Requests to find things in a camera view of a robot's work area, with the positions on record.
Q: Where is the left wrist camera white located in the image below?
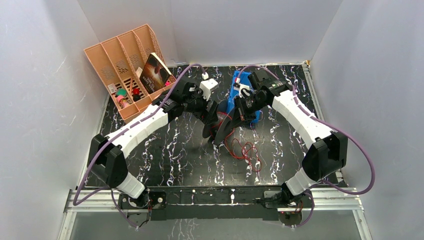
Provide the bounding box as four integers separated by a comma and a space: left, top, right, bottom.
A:
199, 72, 219, 101

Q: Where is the brown book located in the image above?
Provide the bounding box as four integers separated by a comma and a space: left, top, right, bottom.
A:
139, 52, 171, 94

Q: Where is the grey perforated cable spool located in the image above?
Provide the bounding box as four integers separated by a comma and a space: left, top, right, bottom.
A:
202, 100, 248, 145

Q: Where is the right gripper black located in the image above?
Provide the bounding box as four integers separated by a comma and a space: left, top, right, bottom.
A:
230, 93, 268, 129

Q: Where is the red wire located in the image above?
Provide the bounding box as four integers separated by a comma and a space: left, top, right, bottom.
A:
211, 110, 263, 174

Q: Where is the orange file organizer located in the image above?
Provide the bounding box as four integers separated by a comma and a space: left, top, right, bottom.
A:
84, 24, 176, 123

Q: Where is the green tape roll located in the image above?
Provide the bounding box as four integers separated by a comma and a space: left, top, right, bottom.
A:
115, 88, 127, 97

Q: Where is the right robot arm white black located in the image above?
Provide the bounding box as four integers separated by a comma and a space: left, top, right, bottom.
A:
233, 69, 348, 207

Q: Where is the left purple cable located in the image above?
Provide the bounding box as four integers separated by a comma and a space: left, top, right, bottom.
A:
72, 63, 210, 229

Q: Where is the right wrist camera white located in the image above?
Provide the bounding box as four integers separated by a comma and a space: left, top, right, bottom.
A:
233, 77, 253, 98

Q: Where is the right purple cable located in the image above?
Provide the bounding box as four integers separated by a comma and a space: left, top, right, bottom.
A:
236, 64, 377, 229

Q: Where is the purple cable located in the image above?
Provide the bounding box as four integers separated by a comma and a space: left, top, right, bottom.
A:
236, 64, 377, 229
72, 63, 210, 229

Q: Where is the red black small item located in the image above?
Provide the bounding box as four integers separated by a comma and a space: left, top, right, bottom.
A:
132, 87, 141, 102

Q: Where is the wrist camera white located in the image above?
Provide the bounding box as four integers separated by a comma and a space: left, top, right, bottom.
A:
199, 72, 219, 101
233, 77, 253, 98

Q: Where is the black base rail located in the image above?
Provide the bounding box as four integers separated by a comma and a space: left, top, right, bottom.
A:
152, 185, 281, 221

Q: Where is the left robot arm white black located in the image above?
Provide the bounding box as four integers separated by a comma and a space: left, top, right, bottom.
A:
88, 77, 218, 208

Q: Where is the blue plastic bin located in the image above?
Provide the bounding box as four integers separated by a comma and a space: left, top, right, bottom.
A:
225, 70, 261, 127

